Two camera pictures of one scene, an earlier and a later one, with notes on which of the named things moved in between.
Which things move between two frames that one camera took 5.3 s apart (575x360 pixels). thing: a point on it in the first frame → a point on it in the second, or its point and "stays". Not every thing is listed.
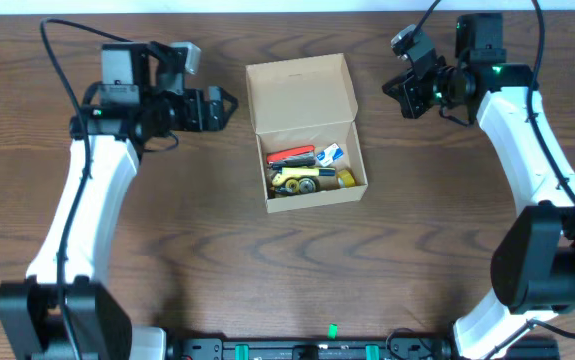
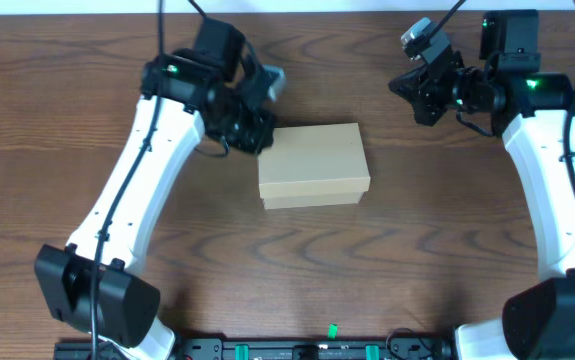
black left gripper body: x=214 y=108 → x=249 y=132
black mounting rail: x=396 y=349 stays
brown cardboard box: x=306 y=102 → x=313 y=166
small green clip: x=332 y=331 stays
